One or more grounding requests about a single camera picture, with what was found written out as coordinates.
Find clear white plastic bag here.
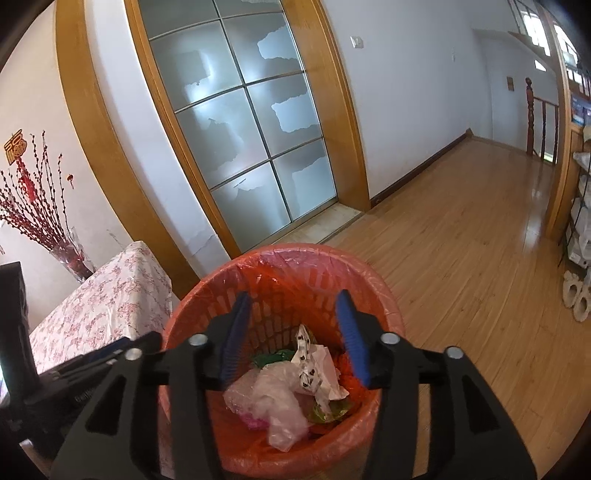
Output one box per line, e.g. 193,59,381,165
223,361,308,452

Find dark green plastic bag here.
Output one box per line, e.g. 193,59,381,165
252,349,296,369

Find white paper sheet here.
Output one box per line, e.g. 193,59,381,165
290,324,349,402

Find pink plastic bag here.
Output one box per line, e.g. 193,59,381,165
239,412,270,431

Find light green paw bag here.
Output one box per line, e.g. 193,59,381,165
305,398,353,424

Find orange mesh trash basket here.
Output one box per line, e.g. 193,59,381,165
163,244,406,479

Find floral pink tablecloth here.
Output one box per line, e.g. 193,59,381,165
29,241,179,373

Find glass vase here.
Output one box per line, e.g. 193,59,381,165
50,229,95,284

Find wooden pillar trim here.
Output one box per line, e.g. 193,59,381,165
55,0,199,299

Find beige slippers pair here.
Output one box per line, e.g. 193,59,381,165
562,271,591,323

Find red berry branches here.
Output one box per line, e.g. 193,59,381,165
1,134,71,251

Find gold red fu ornament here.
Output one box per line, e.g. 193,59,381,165
4,129,27,165

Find frosted glass sliding door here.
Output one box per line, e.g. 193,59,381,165
139,1,337,251

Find wooden stair railing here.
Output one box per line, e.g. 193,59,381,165
525,77,559,165

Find black wire storage shelf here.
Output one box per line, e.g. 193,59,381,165
559,123,590,269

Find wooden door frame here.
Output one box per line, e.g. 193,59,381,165
125,1,370,259

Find white light switch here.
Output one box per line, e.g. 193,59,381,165
351,36,363,49

